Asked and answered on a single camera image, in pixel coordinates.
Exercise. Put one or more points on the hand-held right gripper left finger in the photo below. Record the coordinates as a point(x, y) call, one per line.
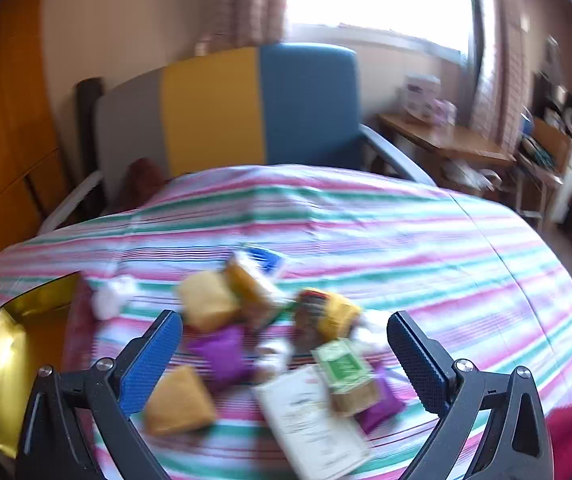
point(148, 360)

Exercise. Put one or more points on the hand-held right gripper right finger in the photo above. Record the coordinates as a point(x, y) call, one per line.
point(418, 360)

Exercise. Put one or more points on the yellow snack packet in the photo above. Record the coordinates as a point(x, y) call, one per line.
point(208, 300)
point(178, 402)

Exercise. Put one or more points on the white tissue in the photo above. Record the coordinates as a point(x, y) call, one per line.
point(373, 330)

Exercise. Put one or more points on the purple snack packet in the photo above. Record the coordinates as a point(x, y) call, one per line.
point(220, 355)
point(383, 407)

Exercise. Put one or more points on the white packet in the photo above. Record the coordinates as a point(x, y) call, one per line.
point(110, 297)

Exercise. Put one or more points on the green label snack packet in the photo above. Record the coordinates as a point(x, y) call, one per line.
point(346, 370)

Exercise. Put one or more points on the white printed carton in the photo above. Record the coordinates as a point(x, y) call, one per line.
point(311, 420)

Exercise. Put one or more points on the clear orange snack packet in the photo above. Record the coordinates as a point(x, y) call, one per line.
point(253, 282)

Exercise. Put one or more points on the gold box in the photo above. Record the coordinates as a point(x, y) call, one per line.
point(10, 360)

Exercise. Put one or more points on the blue tissue pack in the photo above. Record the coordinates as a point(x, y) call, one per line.
point(268, 259)

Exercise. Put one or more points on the striped bed sheet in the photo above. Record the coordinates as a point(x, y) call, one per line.
point(366, 220)

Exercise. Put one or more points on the dark red cushion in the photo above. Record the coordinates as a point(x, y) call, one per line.
point(140, 180)

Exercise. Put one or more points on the wooden side desk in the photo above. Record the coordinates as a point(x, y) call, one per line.
point(446, 140)

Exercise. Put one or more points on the white cabinet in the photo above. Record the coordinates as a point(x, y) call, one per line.
point(568, 185)

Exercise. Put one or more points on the white printed box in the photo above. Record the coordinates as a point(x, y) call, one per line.
point(421, 95)

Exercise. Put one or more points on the wooden wardrobe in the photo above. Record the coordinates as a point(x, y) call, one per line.
point(0, 135)

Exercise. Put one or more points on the grey yellow blue sofa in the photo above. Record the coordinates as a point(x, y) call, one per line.
point(306, 105)

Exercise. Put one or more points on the beige patterned curtain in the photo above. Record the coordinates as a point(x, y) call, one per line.
point(506, 85)
point(256, 0)

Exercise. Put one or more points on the cluttered shelf unit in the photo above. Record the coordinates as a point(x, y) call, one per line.
point(556, 95)

